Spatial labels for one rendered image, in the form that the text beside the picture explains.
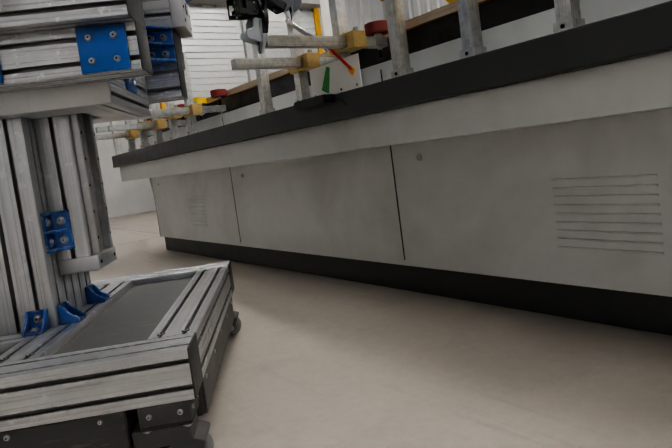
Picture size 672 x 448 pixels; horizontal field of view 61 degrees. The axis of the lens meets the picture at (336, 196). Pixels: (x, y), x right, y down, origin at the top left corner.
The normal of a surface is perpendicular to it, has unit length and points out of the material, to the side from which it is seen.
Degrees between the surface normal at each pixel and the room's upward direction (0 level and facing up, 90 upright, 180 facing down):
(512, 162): 90
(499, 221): 90
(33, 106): 90
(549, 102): 90
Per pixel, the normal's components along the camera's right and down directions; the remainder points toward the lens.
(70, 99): 0.10, 0.06
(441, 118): -0.80, 0.15
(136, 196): 0.58, -0.02
